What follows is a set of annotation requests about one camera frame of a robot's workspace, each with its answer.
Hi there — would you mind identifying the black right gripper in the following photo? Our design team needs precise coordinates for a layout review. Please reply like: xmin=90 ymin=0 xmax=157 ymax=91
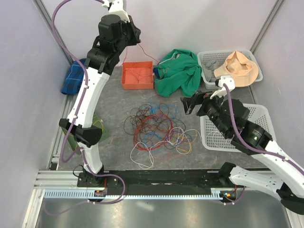
xmin=180 ymin=88 xmax=231 ymax=137

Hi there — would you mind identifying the red wire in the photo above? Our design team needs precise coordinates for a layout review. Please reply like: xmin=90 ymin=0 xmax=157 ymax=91
xmin=123 ymin=42 xmax=160 ymax=69
xmin=127 ymin=63 xmax=152 ymax=84

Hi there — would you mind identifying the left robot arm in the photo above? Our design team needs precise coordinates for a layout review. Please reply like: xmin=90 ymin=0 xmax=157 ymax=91
xmin=59 ymin=14 xmax=141 ymax=187

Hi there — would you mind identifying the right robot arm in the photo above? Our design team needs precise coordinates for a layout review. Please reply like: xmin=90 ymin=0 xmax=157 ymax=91
xmin=180 ymin=91 xmax=304 ymax=215

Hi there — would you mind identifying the large white perforated basket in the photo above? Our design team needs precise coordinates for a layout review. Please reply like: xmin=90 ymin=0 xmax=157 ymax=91
xmin=200 ymin=104 xmax=276 ymax=152

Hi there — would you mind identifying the grey cloth in basket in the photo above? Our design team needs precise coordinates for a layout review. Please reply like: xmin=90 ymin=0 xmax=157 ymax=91
xmin=202 ymin=60 xmax=220 ymax=83

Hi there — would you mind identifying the orange plastic tray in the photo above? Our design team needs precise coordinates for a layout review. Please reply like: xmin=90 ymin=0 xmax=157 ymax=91
xmin=121 ymin=61 xmax=154 ymax=90

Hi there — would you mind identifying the beige bucket hat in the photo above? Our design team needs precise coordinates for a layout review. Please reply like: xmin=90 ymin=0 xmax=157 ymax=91
xmin=214 ymin=51 xmax=259 ymax=87

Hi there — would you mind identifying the green jacket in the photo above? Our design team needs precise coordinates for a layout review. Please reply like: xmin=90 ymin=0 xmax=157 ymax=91
xmin=153 ymin=49 xmax=202 ymax=97

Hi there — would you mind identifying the small white perforated basket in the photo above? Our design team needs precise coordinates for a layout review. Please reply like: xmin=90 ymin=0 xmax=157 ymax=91
xmin=197 ymin=49 xmax=263 ymax=90

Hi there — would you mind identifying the blue plaid cloth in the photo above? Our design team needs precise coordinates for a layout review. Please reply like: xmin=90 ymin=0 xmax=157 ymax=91
xmin=61 ymin=61 xmax=84 ymax=95

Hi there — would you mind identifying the green plastic tray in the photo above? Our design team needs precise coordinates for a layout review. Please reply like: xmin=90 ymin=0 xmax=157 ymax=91
xmin=59 ymin=111 xmax=110 ymax=160

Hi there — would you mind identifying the white wire in basket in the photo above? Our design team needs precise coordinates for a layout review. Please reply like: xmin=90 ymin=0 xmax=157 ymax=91
xmin=205 ymin=129 xmax=226 ymax=145

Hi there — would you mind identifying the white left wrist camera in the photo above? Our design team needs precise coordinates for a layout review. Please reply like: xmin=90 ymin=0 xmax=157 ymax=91
xmin=102 ymin=0 xmax=130 ymax=23

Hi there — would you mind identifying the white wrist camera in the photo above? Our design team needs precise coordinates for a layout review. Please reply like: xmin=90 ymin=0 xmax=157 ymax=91
xmin=210 ymin=75 xmax=236 ymax=99
xmin=102 ymin=0 xmax=130 ymax=23

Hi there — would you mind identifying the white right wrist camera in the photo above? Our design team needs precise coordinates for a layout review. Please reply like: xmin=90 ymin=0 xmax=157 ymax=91
xmin=210 ymin=75 xmax=236 ymax=99

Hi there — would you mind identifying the tangled coloured wire pile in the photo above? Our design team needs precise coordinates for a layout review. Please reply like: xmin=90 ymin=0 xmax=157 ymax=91
xmin=124 ymin=101 xmax=202 ymax=170

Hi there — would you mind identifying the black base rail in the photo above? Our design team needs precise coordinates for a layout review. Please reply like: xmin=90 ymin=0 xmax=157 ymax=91
xmin=77 ymin=169 xmax=269 ymax=196

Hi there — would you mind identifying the light blue cable duct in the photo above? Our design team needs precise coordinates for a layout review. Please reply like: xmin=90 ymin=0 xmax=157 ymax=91
xmin=44 ymin=189 xmax=237 ymax=201

